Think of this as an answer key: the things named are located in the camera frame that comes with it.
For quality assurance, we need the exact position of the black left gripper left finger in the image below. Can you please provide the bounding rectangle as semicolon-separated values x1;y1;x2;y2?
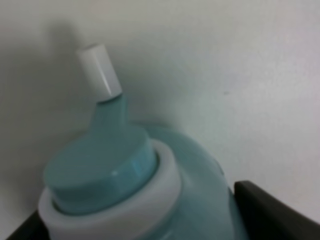
6;211;50;240

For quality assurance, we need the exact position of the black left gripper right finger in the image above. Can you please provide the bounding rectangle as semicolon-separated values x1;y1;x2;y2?
234;180;320;240

